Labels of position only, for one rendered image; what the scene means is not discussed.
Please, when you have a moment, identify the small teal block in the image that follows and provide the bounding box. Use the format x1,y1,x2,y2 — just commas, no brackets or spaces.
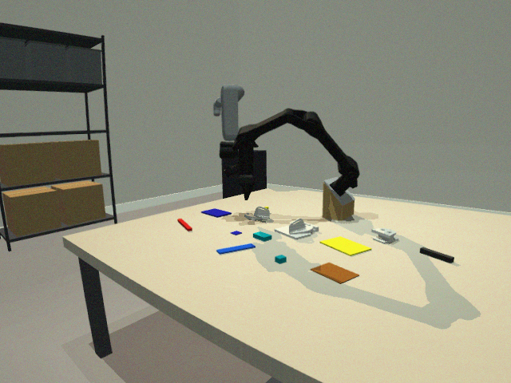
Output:
275,255,287,264

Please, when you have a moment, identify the teal rectangular block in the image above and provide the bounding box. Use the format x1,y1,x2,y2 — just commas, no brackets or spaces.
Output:
253,231,271,242

